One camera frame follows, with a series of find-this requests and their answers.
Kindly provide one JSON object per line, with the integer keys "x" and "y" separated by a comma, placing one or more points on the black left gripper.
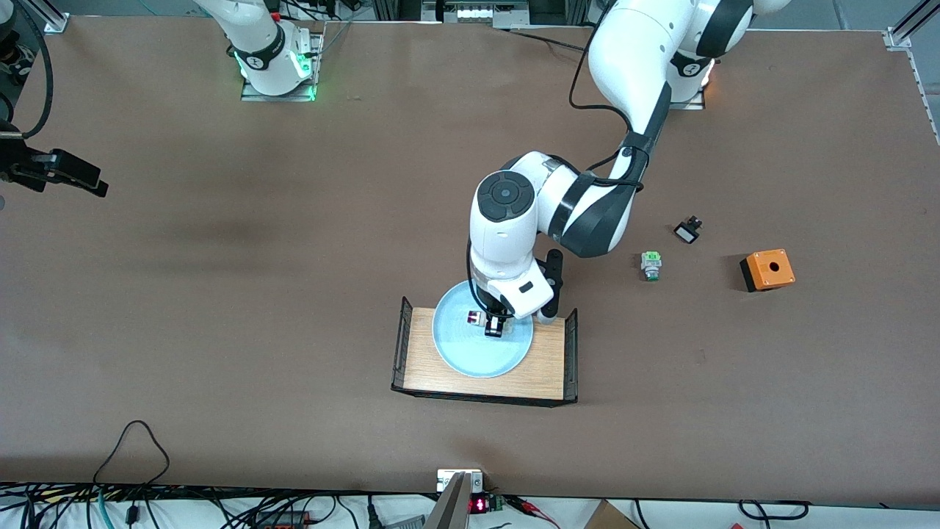
{"x": 493, "y": 307}

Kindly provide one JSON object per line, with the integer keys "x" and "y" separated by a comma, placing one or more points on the green push button switch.
{"x": 651, "y": 261}

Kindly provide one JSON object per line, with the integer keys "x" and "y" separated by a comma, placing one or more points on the aluminium frame profile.
{"x": 899, "y": 37}
{"x": 55, "y": 22}

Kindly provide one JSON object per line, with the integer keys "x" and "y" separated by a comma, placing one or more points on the red push button switch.
{"x": 476, "y": 318}

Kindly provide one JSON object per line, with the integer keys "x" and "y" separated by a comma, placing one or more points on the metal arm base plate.
{"x": 694, "y": 105}
{"x": 317, "y": 51}

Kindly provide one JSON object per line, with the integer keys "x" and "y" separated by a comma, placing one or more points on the grey metal camera mount bracket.
{"x": 452, "y": 507}

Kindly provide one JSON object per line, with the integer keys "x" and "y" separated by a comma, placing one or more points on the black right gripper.
{"x": 16, "y": 161}

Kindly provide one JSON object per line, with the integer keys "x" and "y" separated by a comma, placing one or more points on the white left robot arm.
{"x": 507, "y": 235}

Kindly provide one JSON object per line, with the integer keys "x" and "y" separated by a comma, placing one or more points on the red digit display module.
{"x": 479, "y": 505}

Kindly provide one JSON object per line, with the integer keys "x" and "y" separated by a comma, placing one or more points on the brown cardboard box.
{"x": 609, "y": 518}

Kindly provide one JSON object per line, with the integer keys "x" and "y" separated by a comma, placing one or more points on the black power strip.
{"x": 283, "y": 520}

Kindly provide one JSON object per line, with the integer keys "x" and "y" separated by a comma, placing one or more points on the lit control unit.
{"x": 477, "y": 13}

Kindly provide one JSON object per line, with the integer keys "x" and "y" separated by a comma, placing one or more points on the orange button enclosure box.
{"x": 771, "y": 270}

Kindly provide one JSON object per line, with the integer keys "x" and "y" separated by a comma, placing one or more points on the red clip leads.
{"x": 525, "y": 504}

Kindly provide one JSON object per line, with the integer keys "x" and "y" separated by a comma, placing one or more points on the light blue round plate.
{"x": 470, "y": 360}

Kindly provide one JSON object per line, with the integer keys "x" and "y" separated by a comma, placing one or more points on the black square white-faced push button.
{"x": 687, "y": 234}

